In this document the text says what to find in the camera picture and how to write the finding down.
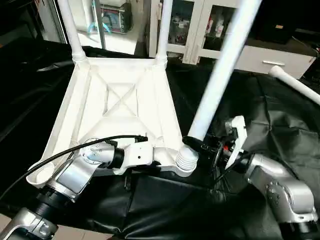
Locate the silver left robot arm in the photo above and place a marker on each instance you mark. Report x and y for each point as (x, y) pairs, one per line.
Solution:
(75, 172)

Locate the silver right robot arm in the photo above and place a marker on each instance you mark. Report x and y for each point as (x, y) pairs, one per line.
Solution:
(280, 185)

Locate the black work mat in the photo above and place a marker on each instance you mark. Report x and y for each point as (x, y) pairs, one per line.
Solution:
(175, 210)

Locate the white plastic table top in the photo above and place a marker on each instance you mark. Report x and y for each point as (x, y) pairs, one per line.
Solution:
(120, 100)

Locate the white drawer unit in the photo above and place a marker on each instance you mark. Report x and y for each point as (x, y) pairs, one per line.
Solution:
(280, 60)

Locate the white glass-door cabinet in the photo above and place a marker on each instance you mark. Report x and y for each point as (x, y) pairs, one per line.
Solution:
(187, 25)

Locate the teal storage box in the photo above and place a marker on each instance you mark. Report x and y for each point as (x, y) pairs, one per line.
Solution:
(115, 20)

